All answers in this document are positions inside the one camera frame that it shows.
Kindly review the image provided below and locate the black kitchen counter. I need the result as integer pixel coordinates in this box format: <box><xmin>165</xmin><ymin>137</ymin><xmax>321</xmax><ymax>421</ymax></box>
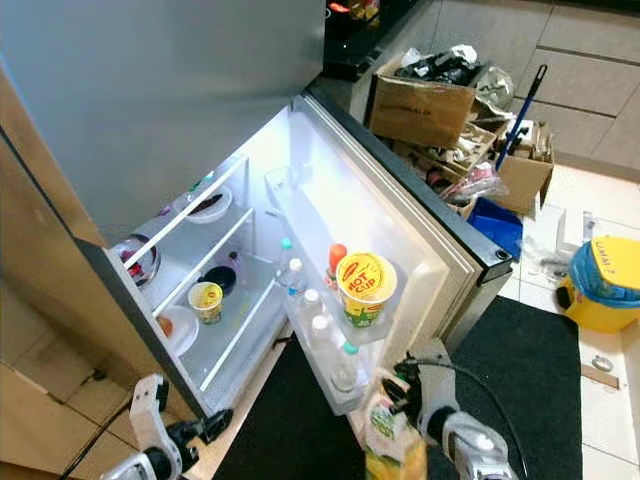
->
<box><xmin>325</xmin><ymin>0</ymin><xmax>411</xmax><ymax>81</ymax></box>

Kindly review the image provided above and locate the small yellow noodle cup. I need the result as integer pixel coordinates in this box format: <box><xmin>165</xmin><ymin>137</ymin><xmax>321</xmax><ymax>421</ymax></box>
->
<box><xmin>188</xmin><ymin>281</ymin><xmax>225</xmax><ymax>326</ymax></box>

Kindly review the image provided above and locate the silver fridge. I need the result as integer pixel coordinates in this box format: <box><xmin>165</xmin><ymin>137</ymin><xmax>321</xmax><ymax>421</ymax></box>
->
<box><xmin>0</xmin><ymin>0</ymin><xmax>326</xmax><ymax>421</ymax></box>

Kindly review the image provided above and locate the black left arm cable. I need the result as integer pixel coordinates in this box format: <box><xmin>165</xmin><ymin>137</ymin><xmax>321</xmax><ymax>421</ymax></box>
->
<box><xmin>58</xmin><ymin>398</ymin><xmax>141</xmax><ymax>480</ymax></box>

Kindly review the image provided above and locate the large brown cardboard box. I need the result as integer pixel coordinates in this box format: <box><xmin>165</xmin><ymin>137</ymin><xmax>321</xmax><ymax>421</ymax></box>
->
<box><xmin>367</xmin><ymin>55</ymin><xmax>479</xmax><ymax>149</ymax></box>

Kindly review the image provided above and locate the white-lined fridge door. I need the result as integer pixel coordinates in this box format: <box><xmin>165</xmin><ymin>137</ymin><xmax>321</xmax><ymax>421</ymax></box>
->
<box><xmin>265</xmin><ymin>85</ymin><xmax>516</xmax><ymax>416</ymax></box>

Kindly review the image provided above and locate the black garbage bag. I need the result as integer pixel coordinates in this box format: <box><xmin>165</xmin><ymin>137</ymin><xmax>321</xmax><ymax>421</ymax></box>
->
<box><xmin>398</xmin><ymin>47</ymin><xmax>481</xmax><ymax>86</ymax></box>

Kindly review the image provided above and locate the yellow bin with blue bag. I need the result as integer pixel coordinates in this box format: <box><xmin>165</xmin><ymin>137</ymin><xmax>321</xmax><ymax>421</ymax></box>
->
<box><xmin>557</xmin><ymin>238</ymin><xmax>640</xmax><ymax>334</ymax></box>

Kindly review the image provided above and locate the large yellow noodle cup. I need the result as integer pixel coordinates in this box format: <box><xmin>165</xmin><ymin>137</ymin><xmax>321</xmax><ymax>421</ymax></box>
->
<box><xmin>335</xmin><ymin>252</ymin><xmax>398</xmax><ymax>329</ymax></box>

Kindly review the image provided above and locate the steel pot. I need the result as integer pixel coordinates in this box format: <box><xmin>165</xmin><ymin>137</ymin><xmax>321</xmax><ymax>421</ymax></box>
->
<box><xmin>110</xmin><ymin>237</ymin><xmax>161</xmax><ymax>288</ymax></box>

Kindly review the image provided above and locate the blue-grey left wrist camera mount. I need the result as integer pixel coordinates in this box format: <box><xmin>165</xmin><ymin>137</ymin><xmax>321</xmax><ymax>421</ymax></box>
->
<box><xmin>133</xmin><ymin>374</ymin><xmax>172</xmax><ymax>453</ymax></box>

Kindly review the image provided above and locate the small brown cardboard box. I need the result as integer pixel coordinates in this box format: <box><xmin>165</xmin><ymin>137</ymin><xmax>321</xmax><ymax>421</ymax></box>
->
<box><xmin>490</xmin><ymin>150</ymin><xmax>554</xmax><ymax>216</ymax></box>

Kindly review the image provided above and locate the black bowl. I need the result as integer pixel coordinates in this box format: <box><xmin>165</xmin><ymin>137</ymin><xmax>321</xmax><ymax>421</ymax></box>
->
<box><xmin>202</xmin><ymin>264</ymin><xmax>241</xmax><ymax>295</ymax></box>

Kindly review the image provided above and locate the blue plastic bin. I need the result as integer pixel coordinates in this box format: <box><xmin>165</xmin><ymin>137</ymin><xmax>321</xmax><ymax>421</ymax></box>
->
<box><xmin>468</xmin><ymin>197</ymin><xmax>524</xmax><ymax>261</ymax></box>

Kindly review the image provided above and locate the yellow green juice carton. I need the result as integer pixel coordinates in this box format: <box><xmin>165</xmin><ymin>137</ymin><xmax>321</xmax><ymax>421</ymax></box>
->
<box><xmin>363</xmin><ymin>375</ymin><xmax>428</xmax><ymax>480</ymax></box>

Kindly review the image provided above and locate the blue and black mop handle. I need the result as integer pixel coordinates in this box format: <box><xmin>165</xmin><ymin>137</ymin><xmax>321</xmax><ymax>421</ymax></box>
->
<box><xmin>495</xmin><ymin>65</ymin><xmax>549</xmax><ymax>171</ymax></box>

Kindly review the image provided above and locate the water bottle with teal cap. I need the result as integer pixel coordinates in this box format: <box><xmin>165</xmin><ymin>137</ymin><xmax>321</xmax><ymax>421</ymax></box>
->
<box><xmin>328</xmin><ymin>340</ymin><xmax>364</xmax><ymax>396</ymax></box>
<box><xmin>275</xmin><ymin>238</ymin><xmax>309</xmax><ymax>301</ymax></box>

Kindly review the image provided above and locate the white bowl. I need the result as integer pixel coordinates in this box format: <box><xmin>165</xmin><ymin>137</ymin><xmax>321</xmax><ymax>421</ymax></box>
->
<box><xmin>175</xmin><ymin>185</ymin><xmax>234</xmax><ymax>224</ymax></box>

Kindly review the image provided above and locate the white plate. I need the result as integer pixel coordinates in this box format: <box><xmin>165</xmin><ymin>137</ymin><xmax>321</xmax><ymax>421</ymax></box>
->
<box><xmin>157</xmin><ymin>305</ymin><xmax>201</xmax><ymax>358</ymax></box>

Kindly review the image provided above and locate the water bottle with white cap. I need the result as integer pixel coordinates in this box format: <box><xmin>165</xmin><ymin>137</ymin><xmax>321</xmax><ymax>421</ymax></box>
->
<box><xmin>298</xmin><ymin>288</ymin><xmax>326</xmax><ymax>331</ymax></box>
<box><xmin>310</xmin><ymin>314</ymin><xmax>341</xmax><ymax>361</ymax></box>

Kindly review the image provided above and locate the black floor mat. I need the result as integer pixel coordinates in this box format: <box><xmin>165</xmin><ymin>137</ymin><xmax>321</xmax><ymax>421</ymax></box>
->
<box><xmin>215</xmin><ymin>295</ymin><xmax>583</xmax><ymax>480</ymax></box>

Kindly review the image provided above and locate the orange-capped bottle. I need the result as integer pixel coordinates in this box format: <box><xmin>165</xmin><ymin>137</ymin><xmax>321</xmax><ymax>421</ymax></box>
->
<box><xmin>324</xmin><ymin>243</ymin><xmax>349</xmax><ymax>291</ymax></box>

